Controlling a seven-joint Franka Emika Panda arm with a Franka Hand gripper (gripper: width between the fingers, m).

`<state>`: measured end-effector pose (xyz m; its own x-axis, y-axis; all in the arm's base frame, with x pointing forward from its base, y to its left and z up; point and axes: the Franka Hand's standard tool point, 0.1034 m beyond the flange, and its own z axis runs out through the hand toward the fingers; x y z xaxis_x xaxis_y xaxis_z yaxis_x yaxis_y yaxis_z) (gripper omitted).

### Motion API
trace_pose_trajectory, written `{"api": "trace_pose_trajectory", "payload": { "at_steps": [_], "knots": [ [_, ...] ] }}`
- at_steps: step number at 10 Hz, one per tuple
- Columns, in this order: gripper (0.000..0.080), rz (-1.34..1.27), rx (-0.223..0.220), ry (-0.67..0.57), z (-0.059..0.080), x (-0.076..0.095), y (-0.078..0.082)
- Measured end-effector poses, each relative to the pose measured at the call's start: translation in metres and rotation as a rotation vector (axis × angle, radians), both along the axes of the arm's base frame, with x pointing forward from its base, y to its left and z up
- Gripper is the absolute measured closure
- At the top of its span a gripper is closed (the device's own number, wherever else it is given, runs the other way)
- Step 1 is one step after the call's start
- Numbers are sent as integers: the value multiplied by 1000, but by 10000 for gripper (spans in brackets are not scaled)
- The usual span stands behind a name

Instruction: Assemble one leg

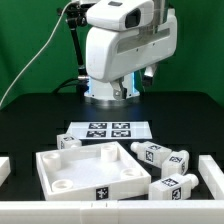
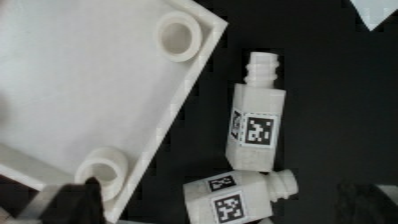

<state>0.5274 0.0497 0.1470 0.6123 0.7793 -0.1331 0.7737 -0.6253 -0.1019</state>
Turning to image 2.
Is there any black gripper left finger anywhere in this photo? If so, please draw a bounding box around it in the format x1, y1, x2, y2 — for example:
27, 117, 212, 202
40, 177, 107, 224

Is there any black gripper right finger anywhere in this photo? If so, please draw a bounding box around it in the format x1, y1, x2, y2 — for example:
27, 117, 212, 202
336, 183, 398, 224

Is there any white table leg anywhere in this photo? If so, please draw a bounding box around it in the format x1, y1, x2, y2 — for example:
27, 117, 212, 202
226, 52, 287, 172
183, 170, 299, 224

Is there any white square tabletop part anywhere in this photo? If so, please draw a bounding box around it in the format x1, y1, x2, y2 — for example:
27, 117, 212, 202
0, 0, 228, 220

